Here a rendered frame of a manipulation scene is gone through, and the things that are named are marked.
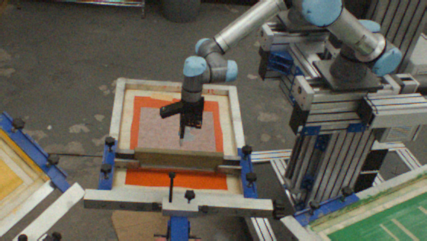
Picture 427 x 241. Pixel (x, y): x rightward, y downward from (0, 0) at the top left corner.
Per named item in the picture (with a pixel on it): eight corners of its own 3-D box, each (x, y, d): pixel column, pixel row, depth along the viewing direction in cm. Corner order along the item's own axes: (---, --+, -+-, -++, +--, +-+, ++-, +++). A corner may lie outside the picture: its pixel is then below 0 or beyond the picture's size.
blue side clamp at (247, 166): (235, 158, 223) (237, 146, 218) (246, 159, 223) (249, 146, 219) (242, 210, 200) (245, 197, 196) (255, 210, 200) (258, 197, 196)
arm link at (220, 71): (229, 50, 188) (200, 53, 185) (240, 66, 180) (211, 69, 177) (225, 69, 193) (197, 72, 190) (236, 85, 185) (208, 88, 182)
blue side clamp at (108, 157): (105, 150, 220) (105, 137, 215) (117, 151, 220) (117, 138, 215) (97, 201, 197) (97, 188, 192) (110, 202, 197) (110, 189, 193)
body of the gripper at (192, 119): (200, 130, 193) (204, 104, 185) (178, 129, 192) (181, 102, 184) (200, 118, 198) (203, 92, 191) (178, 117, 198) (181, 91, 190)
